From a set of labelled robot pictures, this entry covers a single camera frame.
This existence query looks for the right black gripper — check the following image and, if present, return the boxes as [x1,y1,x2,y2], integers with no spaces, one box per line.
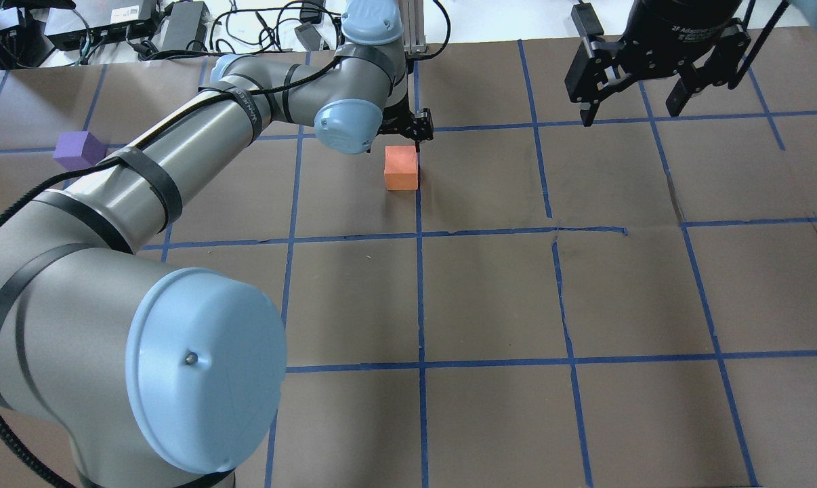
[564,1,751,127]

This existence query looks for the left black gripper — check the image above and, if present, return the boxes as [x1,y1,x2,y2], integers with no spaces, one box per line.
[375,81,434,155]

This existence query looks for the orange foam block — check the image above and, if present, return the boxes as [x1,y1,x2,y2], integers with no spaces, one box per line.
[383,145,420,191]

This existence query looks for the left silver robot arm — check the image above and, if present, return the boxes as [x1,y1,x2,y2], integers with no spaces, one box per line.
[0,1,415,487]

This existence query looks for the brown paper grid mat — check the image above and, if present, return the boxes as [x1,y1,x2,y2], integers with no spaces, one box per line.
[0,27,817,488]

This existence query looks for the black power brick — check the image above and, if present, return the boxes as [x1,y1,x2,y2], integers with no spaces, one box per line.
[160,1,209,52]

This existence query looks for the purple foam block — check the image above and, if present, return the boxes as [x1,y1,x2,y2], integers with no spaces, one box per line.
[52,131,107,171]

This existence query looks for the aluminium frame post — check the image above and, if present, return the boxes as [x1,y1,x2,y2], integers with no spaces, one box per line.
[396,0,427,59]

